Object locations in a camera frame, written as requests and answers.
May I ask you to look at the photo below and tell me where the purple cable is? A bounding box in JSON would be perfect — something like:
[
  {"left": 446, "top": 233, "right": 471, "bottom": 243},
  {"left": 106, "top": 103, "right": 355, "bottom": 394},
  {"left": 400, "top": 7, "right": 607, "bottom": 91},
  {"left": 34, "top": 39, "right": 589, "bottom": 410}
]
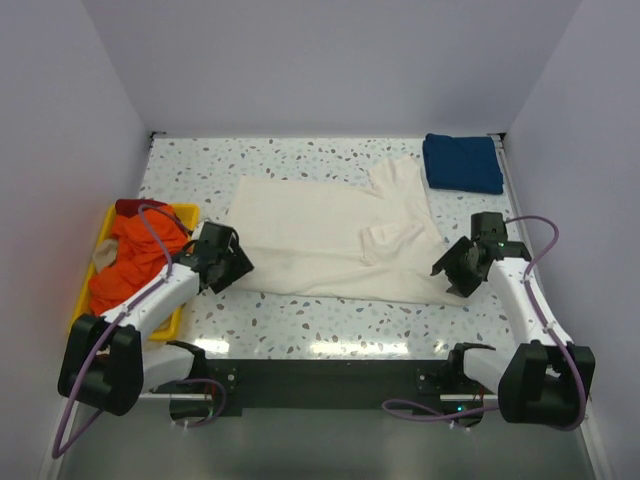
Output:
[
  {"left": 381, "top": 214, "right": 589, "bottom": 426},
  {"left": 51, "top": 203, "right": 229, "bottom": 459}
]

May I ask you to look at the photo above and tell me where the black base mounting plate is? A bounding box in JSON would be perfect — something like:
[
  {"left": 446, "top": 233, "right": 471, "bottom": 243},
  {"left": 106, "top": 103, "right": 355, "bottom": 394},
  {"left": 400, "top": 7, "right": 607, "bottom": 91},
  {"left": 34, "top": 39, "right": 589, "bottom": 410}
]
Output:
[{"left": 148, "top": 357, "right": 504, "bottom": 419}]

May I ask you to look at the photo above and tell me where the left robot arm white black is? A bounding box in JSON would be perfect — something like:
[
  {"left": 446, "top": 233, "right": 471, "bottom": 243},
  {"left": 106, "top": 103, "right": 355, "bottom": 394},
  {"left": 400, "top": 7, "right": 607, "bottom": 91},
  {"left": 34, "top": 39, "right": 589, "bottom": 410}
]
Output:
[{"left": 57, "top": 222, "right": 254, "bottom": 416}]

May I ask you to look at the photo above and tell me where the yellow plastic bin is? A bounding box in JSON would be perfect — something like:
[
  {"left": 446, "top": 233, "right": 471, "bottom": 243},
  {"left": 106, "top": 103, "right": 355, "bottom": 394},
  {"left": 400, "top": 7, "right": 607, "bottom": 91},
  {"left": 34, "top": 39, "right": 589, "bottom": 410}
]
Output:
[{"left": 71, "top": 203, "right": 199, "bottom": 320}]

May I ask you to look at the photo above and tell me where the folded blue t shirt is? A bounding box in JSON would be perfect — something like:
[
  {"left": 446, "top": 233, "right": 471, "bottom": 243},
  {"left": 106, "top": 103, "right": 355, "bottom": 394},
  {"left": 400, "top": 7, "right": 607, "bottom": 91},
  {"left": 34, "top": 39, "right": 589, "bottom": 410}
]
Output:
[{"left": 422, "top": 133, "right": 504, "bottom": 195}]

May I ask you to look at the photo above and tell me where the aluminium frame rail front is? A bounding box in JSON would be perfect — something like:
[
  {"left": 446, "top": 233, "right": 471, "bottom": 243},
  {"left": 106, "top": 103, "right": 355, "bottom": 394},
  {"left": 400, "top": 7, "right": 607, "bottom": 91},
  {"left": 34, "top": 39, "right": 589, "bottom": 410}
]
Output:
[{"left": 62, "top": 355, "right": 594, "bottom": 401}]

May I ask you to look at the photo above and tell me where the dark red t shirt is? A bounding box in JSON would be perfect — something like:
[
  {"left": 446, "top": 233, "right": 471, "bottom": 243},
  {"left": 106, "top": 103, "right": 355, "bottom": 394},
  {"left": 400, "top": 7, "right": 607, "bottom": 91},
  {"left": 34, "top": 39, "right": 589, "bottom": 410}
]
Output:
[{"left": 114, "top": 198, "right": 166, "bottom": 218}]

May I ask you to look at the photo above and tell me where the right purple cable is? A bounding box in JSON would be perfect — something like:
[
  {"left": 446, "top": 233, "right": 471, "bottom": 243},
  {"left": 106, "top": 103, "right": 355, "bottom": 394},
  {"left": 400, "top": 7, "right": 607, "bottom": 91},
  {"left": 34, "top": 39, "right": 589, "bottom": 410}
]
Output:
[{"left": 381, "top": 214, "right": 589, "bottom": 426}]

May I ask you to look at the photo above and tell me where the orange t shirt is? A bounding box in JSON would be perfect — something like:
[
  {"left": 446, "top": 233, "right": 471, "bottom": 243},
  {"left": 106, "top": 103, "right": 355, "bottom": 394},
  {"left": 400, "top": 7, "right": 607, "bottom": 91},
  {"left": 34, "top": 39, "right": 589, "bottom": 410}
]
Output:
[{"left": 88, "top": 204, "right": 190, "bottom": 315}]

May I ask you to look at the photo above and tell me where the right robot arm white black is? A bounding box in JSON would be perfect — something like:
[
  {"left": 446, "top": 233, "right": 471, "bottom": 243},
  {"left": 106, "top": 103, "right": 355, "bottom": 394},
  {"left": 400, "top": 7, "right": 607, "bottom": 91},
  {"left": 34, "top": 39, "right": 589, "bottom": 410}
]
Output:
[{"left": 432, "top": 212, "right": 596, "bottom": 431}]

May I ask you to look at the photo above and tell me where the cream white t shirt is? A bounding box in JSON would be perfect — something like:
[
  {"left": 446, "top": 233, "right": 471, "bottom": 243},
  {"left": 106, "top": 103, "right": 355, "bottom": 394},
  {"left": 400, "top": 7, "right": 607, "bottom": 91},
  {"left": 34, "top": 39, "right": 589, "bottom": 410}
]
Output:
[{"left": 226, "top": 156, "right": 469, "bottom": 306}]

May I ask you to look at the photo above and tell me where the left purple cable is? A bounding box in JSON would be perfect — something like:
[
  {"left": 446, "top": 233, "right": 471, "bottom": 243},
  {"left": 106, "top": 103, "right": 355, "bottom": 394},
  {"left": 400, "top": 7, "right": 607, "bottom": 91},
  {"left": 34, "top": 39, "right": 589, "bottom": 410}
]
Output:
[{"left": 51, "top": 203, "right": 229, "bottom": 459}]

